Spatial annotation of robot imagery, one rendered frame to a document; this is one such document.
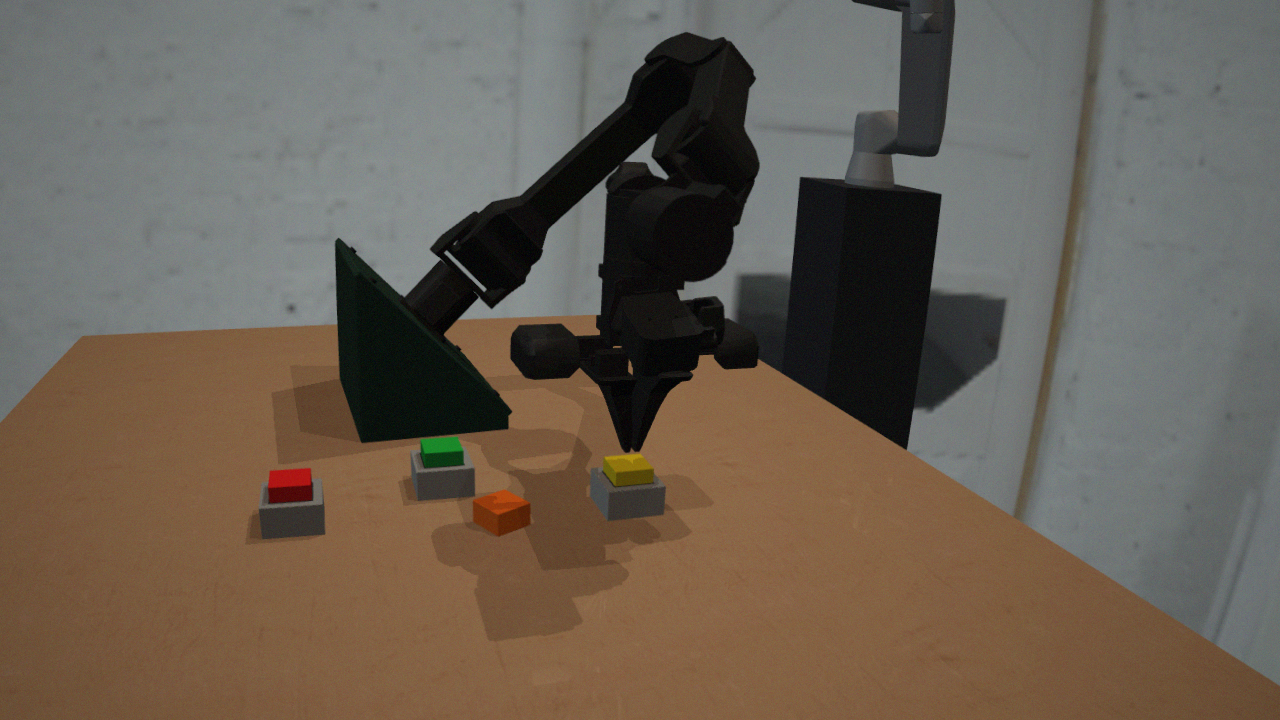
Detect orange block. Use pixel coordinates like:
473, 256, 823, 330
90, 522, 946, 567
474, 489, 531, 537

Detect red button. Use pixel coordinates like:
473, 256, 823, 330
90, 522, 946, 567
259, 468, 326, 539

